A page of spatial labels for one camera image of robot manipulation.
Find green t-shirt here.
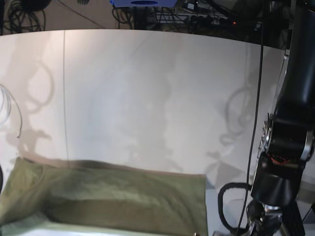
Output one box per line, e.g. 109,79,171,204
0,158,208,236

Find black keyboard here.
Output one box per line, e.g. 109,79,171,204
281,202,305,236

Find white cable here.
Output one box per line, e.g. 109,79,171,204
0,84,23,138

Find power strip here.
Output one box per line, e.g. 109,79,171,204
189,15,234,26

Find blue box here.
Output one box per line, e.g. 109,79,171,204
109,0,177,7

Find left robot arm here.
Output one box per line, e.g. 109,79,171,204
218,0,315,236

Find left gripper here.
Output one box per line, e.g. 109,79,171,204
246,200,283,236

